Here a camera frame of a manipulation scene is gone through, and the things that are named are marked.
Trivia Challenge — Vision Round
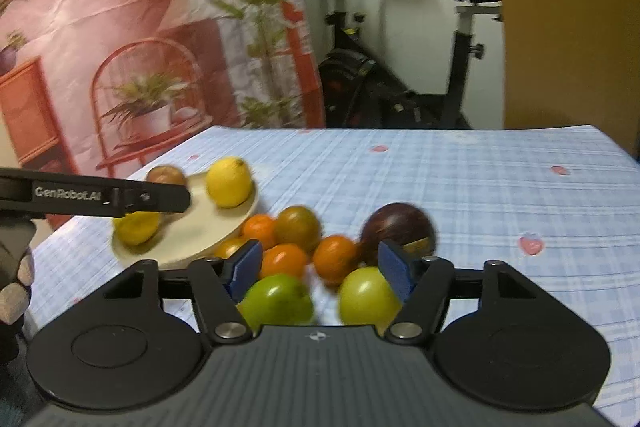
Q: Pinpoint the black exercise bike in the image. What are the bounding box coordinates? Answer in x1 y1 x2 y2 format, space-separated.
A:
297 0 503 130

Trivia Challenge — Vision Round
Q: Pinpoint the cream plate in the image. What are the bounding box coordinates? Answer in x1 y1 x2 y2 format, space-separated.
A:
111 169 261 270

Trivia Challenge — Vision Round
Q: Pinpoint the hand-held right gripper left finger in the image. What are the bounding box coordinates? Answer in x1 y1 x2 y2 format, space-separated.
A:
97 239 263 347

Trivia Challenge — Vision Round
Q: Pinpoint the blue plaid tablecloth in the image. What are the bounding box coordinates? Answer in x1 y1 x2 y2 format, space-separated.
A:
27 124 640 423

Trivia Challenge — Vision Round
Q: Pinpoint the person's left hand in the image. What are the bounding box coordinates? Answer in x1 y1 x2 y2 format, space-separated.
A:
0 217 37 363

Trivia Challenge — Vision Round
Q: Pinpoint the dark purple mangosteen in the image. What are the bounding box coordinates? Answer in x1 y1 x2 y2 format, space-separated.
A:
360 203 437 265

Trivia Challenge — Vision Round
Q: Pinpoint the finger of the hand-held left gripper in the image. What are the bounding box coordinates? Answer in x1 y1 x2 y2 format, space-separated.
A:
119 180 192 214

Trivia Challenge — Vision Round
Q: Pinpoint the orange tangerine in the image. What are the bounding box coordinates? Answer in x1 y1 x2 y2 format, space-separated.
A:
260 243 310 280
241 214 278 250
312 234 362 285

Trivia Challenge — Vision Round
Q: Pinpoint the green apple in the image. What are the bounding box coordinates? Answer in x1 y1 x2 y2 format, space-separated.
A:
239 273 315 333

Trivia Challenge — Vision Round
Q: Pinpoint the greenish brown orange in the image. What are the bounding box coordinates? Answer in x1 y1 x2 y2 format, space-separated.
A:
273 205 322 248
212 237 248 260

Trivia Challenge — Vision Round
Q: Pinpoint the printed wall tapestry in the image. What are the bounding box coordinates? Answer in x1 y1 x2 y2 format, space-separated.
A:
0 0 326 233

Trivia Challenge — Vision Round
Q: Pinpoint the red apple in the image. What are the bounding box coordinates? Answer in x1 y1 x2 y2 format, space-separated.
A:
146 165 188 188

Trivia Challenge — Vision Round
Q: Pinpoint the yellow lemon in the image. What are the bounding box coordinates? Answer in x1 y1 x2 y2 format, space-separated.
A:
112 209 163 247
206 157 253 209

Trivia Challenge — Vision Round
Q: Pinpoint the yellow-green apple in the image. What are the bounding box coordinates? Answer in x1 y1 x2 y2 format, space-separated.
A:
339 266 403 333

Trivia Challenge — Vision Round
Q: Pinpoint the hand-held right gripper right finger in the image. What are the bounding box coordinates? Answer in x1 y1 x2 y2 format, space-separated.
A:
377 239 543 347

